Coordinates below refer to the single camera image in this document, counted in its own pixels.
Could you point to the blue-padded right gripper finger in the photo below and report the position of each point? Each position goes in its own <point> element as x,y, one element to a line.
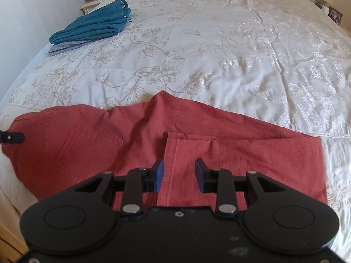
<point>207,179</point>

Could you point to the right photo frame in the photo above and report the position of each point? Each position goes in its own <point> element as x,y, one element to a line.
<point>335,15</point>

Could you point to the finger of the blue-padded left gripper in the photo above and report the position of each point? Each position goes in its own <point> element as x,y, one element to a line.
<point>151,178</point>

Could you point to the left white nightstand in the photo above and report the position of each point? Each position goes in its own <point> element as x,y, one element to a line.
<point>93,5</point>

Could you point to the white embroidered bedspread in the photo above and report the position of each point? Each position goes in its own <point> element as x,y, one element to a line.
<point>280,61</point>

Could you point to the folded teal pants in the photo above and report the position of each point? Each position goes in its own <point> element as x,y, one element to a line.
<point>99,24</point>

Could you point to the folded grey garment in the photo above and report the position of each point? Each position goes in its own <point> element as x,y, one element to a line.
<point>67,46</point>

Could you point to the red pants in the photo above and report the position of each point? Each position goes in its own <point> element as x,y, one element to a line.
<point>66,145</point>

